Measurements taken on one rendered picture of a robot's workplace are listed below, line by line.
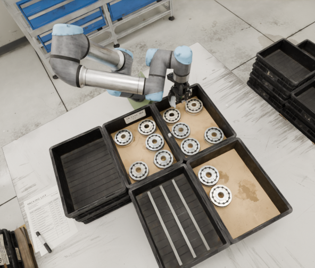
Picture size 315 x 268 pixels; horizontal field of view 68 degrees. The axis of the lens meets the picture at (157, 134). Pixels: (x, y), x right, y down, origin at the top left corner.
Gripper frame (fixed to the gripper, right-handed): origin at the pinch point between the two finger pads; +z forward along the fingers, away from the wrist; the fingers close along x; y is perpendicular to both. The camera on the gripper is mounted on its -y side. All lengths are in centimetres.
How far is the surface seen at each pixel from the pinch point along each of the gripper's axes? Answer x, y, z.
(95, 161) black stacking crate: -51, 5, 19
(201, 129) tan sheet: 9.0, 14.6, 12.2
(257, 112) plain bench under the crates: 51, 14, 21
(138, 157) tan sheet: -29.0, 14.0, 16.1
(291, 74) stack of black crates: 111, -12, 36
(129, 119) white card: -25.6, -7.2, 9.6
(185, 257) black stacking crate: -29, 67, 16
